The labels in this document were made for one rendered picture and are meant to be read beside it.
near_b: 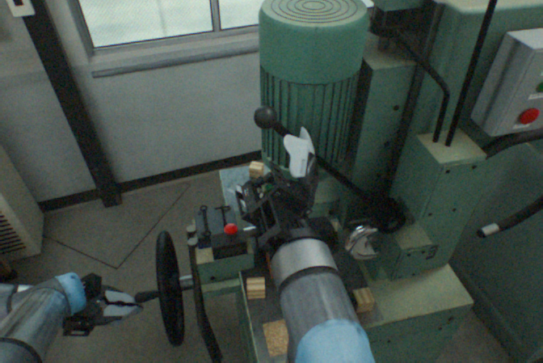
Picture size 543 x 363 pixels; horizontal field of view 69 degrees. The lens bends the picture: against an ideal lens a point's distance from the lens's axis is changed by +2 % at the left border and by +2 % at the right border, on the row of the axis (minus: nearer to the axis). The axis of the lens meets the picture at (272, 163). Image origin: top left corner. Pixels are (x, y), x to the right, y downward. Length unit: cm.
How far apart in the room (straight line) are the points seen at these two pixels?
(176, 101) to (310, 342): 188
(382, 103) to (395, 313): 57
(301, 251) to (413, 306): 69
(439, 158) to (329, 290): 36
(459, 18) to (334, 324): 46
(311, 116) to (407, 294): 62
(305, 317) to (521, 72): 48
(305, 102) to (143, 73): 152
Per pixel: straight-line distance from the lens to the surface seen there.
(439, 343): 134
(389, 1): 67
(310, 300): 43
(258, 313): 93
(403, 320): 109
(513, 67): 71
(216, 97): 222
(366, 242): 89
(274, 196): 50
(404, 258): 87
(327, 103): 66
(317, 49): 60
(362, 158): 79
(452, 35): 67
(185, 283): 108
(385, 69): 69
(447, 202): 79
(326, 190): 93
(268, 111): 55
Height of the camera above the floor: 173
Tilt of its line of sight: 42 degrees down
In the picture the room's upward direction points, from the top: straight up
